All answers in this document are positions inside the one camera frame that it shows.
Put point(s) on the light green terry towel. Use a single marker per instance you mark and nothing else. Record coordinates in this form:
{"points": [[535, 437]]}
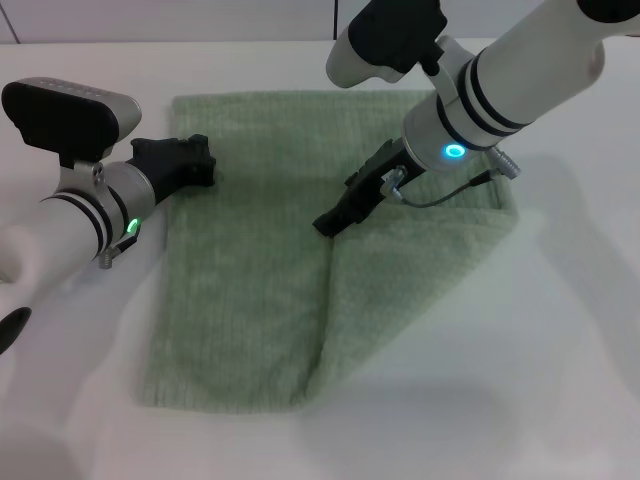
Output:
{"points": [[250, 280]]}

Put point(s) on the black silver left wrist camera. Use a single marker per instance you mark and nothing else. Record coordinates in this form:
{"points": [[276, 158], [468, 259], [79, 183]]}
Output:
{"points": [[65, 115]]}

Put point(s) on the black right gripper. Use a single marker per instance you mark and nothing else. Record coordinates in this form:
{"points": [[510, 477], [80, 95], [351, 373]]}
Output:
{"points": [[372, 180]]}

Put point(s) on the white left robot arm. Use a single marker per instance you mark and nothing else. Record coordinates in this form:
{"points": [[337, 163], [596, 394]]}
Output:
{"points": [[65, 235]]}

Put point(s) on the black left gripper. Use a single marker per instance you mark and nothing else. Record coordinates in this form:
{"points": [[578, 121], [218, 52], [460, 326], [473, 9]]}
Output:
{"points": [[162, 162]]}

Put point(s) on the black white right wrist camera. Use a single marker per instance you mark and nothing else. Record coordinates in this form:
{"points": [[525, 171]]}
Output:
{"points": [[385, 40]]}

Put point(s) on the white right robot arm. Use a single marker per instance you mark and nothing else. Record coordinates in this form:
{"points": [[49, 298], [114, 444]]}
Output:
{"points": [[505, 85]]}

